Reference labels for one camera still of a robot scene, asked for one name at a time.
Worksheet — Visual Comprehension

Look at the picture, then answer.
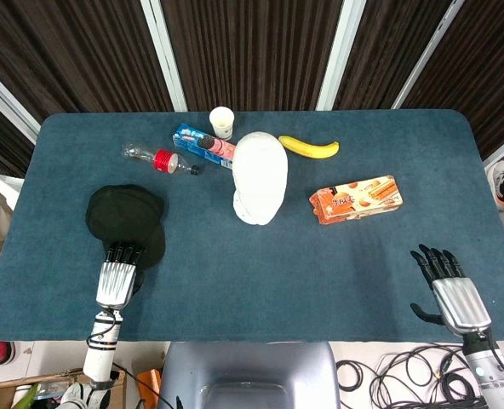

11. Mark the yellow banana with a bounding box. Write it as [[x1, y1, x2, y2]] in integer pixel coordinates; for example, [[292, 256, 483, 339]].
[[278, 135, 341, 159]]

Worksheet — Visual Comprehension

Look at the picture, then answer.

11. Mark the grey robot torso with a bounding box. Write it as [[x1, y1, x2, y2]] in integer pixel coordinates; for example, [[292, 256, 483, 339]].
[[157, 341, 342, 409]]

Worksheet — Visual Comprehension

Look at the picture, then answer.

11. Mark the black cable bundle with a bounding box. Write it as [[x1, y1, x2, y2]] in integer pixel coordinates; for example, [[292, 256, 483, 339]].
[[335, 344, 504, 409]]

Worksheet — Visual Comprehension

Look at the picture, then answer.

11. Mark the black baseball cap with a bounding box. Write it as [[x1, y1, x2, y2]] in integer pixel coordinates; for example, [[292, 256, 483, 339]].
[[84, 183, 167, 270]]

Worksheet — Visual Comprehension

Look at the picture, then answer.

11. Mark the white paper cup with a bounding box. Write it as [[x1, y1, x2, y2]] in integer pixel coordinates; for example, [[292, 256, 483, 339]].
[[209, 106, 235, 141]]

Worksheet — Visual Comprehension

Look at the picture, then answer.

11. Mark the clear bottle with red label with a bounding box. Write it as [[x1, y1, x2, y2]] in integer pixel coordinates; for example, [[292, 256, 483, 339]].
[[121, 143, 203, 176]]

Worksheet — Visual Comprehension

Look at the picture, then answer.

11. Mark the blue cookie package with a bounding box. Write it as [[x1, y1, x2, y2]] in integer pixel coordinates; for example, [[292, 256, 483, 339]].
[[171, 123, 238, 170]]

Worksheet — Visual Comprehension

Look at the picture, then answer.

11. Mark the orange wafer box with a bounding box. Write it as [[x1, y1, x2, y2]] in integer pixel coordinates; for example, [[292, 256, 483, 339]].
[[309, 175, 404, 226]]

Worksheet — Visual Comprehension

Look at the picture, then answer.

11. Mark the white mannequin head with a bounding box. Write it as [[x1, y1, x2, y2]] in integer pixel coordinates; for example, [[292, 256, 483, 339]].
[[232, 131, 289, 226]]

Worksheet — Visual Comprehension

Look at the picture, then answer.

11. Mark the blue table mat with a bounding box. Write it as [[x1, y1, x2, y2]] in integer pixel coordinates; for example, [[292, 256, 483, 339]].
[[0, 108, 504, 344]]

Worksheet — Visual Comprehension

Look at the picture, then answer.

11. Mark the white and orange shoe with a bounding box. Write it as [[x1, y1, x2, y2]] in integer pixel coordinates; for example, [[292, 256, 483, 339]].
[[485, 156, 504, 212]]

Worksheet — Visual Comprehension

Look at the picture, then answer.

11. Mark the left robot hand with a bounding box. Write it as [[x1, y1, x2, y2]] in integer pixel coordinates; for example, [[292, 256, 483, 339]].
[[95, 241, 147, 310]]

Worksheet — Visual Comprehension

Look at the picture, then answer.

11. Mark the orange bag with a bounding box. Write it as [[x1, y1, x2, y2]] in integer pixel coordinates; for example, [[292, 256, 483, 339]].
[[135, 369, 163, 403]]

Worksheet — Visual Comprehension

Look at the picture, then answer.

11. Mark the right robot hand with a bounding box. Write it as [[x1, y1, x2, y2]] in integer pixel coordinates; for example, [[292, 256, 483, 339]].
[[409, 244, 492, 336]]

